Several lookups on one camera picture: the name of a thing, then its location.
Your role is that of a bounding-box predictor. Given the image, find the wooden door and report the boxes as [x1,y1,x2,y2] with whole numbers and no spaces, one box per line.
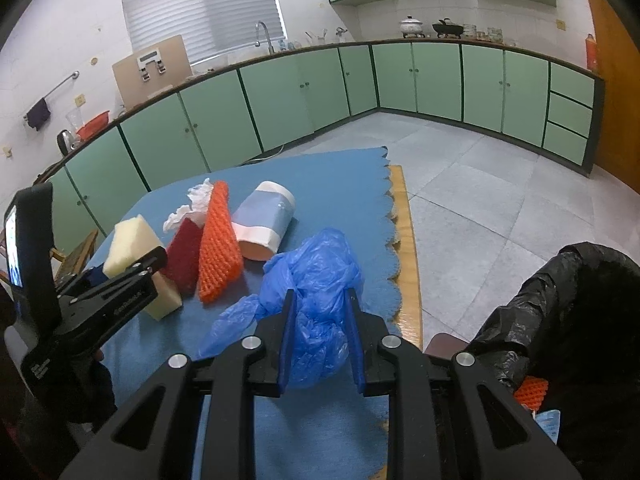
[580,0,640,196]

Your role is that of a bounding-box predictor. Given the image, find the blue table mat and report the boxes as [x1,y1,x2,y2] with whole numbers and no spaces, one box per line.
[92,146,403,480]

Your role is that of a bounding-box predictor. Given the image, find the red paper cup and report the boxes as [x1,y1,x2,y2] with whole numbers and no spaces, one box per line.
[160,217,206,295]

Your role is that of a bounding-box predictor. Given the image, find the red plastic basin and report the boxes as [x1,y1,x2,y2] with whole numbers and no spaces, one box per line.
[76,111,111,142]

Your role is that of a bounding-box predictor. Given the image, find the black bag lined trash bin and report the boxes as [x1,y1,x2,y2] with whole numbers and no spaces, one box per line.
[425,241,640,480]

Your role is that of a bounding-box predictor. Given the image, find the yellow sponge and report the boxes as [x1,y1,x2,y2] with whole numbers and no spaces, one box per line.
[102,215,183,322]

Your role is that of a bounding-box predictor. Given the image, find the steel kitchen faucet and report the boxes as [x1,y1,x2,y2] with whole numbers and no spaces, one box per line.
[255,21,275,55]

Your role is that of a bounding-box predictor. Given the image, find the person's left hand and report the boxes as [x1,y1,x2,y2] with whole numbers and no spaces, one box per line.
[65,347,117,423]

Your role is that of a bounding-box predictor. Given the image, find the white cooking pot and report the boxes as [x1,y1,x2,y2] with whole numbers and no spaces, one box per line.
[398,16,426,38]

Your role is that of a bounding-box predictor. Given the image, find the small orange foam net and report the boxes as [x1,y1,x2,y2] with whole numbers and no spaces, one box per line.
[197,181,245,303]

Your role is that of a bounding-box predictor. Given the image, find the metal towel rail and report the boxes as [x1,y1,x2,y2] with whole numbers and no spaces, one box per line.
[22,71,81,121]

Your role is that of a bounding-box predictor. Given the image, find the blue plastic bag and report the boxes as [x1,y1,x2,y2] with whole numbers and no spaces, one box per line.
[197,227,363,391]

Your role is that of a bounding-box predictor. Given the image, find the black wok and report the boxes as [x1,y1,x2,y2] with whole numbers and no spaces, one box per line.
[432,18,464,39]

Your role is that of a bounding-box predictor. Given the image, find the dark hanging towel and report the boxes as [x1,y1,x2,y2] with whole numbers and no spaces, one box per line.
[25,98,52,131]

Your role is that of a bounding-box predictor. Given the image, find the wooden chair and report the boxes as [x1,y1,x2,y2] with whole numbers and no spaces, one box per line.
[52,228,99,286]

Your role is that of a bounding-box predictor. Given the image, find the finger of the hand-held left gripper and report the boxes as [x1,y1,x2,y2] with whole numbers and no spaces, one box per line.
[56,246,169,348]
[55,266,108,297]

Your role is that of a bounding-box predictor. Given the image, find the row of glass jars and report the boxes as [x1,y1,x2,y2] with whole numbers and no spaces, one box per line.
[464,24,516,45]

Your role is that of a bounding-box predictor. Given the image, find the crumpled white tissue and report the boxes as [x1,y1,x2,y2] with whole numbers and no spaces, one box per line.
[163,178,216,233]

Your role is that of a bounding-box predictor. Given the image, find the white window blind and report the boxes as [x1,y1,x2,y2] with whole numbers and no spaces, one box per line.
[118,0,287,66]

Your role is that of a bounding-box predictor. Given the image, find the large orange foam net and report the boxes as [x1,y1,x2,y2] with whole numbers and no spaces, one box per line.
[514,376,548,408]

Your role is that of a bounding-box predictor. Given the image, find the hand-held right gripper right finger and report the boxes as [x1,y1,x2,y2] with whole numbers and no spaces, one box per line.
[345,287,583,480]

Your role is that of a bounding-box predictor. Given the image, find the green base cabinets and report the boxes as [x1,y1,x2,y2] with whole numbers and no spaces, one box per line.
[32,37,606,251]

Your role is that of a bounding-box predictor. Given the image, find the blue and white paper cup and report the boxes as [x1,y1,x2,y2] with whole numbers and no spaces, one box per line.
[231,181,297,261]

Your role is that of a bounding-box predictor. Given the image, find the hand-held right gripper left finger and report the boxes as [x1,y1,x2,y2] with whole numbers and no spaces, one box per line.
[57,289,299,480]

